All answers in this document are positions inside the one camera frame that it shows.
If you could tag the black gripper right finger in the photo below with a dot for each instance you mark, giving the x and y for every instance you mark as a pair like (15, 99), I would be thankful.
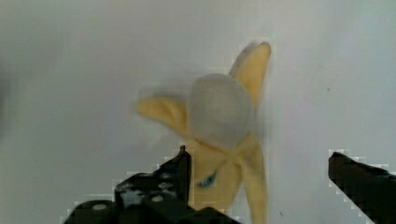
(371, 189)

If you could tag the plush peeled banana toy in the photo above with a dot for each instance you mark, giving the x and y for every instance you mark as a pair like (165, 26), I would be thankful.
(217, 121)

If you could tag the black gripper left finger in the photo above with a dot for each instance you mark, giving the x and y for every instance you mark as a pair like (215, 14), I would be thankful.
(158, 197)

